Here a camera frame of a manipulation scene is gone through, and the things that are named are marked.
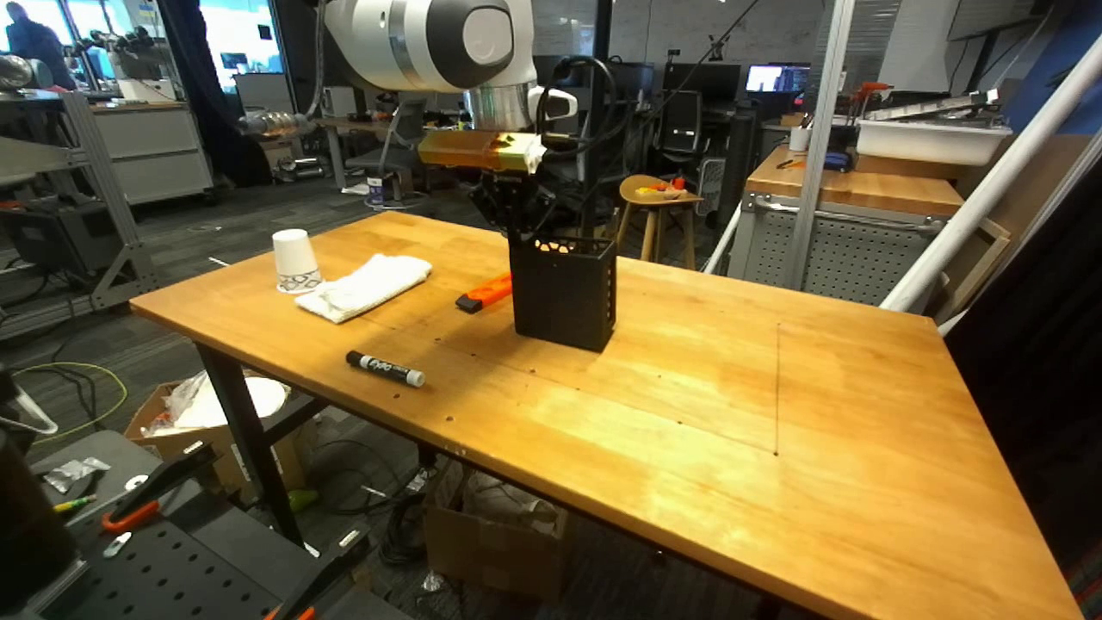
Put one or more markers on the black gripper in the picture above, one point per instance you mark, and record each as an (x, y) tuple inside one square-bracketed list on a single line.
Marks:
[(515, 200)]

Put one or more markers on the black perforated box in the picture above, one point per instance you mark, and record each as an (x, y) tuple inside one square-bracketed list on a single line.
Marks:
[(561, 301)]

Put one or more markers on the white towel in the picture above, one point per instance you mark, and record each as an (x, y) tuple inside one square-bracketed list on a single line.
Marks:
[(366, 282)]

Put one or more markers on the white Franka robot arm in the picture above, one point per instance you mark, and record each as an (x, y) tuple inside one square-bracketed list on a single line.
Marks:
[(401, 40)]

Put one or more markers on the brown cardboard box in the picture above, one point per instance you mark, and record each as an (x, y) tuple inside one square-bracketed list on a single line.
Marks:
[(495, 539)]

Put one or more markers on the cardboard box with plastic bag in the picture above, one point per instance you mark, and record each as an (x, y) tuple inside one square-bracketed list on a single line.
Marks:
[(184, 414)]

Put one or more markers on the orange and black block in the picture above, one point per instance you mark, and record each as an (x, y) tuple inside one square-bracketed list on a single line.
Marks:
[(484, 293)]

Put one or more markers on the yellow flat block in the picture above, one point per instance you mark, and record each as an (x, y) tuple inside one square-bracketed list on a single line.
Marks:
[(649, 188)]

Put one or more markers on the round wooden stool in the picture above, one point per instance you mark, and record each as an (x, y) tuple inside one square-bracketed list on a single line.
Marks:
[(657, 192)]

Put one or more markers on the small red object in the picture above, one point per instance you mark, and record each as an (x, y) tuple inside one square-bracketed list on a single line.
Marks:
[(676, 182)]

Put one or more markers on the short white bar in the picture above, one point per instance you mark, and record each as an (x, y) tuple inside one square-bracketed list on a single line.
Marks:
[(724, 243)]

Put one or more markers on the black marker pen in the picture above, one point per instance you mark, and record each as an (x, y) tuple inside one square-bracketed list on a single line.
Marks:
[(385, 370)]

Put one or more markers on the black vertical stand pole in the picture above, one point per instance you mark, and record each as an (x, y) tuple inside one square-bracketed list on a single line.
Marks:
[(601, 29)]

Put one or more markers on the white paper cup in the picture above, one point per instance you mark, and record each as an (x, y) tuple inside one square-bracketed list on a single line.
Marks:
[(293, 260)]

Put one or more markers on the small white bottle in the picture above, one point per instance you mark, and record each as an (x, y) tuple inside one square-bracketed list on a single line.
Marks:
[(800, 139)]

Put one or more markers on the computer monitor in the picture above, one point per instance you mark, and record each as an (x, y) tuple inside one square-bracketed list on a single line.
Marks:
[(775, 79)]

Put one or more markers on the white vertical metal pole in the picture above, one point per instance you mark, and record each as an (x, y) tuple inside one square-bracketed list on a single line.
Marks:
[(820, 125)]

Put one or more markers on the wooden workbench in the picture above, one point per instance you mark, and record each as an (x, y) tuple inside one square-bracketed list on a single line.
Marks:
[(861, 188)]

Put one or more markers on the black table leg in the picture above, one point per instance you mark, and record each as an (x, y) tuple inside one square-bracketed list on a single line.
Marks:
[(246, 434)]

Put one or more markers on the white drawer cabinet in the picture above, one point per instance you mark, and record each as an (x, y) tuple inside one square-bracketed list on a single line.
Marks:
[(156, 155)]

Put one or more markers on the white plastic tray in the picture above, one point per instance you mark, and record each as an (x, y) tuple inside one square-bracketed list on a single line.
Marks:
[(930, 142)]

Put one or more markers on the grey metal shelf rack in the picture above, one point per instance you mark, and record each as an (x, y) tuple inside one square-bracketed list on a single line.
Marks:
[(111, 200)]

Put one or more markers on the black perforated plate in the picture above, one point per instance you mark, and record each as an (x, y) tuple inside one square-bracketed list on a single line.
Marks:
[(173, 573)]

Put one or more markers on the person in dark clothes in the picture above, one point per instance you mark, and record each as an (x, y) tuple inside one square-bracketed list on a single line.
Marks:
[(38, 47)]

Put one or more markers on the slanted metal frame bar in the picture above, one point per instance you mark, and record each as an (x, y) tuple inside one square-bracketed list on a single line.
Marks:
[(996, 172)]

